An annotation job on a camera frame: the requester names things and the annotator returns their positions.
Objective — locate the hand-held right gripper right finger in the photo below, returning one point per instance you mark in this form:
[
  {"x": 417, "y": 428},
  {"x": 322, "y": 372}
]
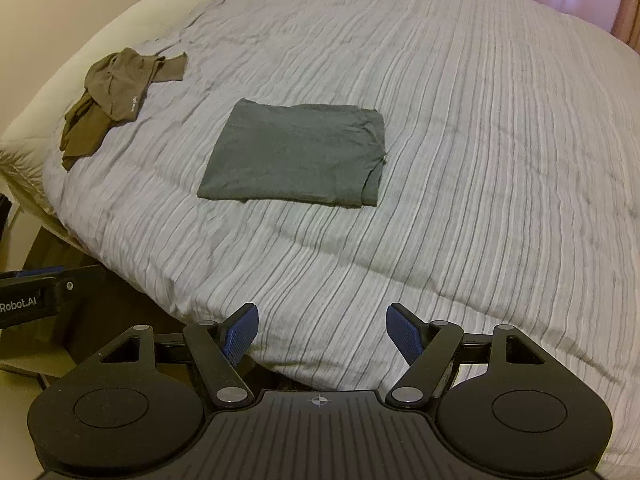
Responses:
[{"x": 405, "y": 332}]

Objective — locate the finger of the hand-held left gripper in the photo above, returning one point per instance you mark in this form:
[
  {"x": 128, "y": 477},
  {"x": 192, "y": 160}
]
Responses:
[{"x": 82, "y": 286}]

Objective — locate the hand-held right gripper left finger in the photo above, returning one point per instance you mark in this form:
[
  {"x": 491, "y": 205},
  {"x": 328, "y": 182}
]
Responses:
[{"x": 240, "y": 332}]

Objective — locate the grey t-shirt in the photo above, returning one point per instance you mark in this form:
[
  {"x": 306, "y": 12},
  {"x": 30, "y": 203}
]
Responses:
[{"x": 290, "y": 155}]

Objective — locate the striped grey bed cover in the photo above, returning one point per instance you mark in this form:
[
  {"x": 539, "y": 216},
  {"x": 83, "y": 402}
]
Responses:
[{"x": 475, "y": 160}]

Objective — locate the brown garment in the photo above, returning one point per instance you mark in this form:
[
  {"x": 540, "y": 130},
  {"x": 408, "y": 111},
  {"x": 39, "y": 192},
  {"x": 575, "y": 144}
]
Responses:
[{"x": 115, "y": 90}]

